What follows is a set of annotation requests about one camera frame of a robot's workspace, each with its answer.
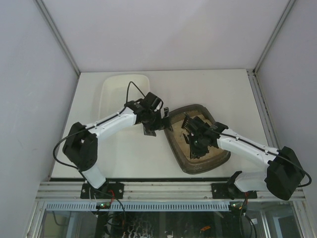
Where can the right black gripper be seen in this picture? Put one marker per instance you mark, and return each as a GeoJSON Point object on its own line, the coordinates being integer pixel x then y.
{"type": "Point", "coordinates": [195, 146]}

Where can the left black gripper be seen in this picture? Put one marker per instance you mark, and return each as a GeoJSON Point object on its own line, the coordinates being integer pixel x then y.
{"type": "Point", "coordinates": [155, 123]}

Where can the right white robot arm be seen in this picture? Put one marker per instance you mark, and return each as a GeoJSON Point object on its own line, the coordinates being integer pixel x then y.
{"type": "Point", "coordinates": [280, 170]}

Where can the aluminium mounting rail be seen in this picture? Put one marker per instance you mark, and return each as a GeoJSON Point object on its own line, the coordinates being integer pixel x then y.
{"type": "Point", "coordinates": [133, 191]}

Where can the grey slotted cable duct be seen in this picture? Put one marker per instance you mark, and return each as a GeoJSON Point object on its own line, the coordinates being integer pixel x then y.
{"type": "Point", "coordinates": [172, 206]}

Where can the brown translucent litter box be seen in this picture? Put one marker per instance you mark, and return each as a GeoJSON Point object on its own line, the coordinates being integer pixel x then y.
{"type": "Point", "coordinates": [181, 150]}

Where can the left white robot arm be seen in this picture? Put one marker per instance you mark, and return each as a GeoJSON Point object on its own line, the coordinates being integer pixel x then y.
{"type": "Point", "coordinates": [81, 145]}

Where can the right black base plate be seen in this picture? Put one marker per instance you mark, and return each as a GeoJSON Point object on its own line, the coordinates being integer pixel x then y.
{"type": "Point", "coordinates": [225, 191]}

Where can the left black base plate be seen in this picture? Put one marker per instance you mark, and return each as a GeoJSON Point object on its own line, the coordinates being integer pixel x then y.
{"type": "Point", "coordinates": [107, 191]}

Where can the black slotted litter scoop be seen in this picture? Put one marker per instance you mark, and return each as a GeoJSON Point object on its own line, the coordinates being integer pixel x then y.
{"type": "Point", "coordinates": [186, 126]}

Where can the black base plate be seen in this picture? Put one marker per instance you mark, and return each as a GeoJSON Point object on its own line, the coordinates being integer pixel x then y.
{"type": "Point", "coordinates": [225, 191]}
{"type": "Point", "coordinates": [107, 191]}

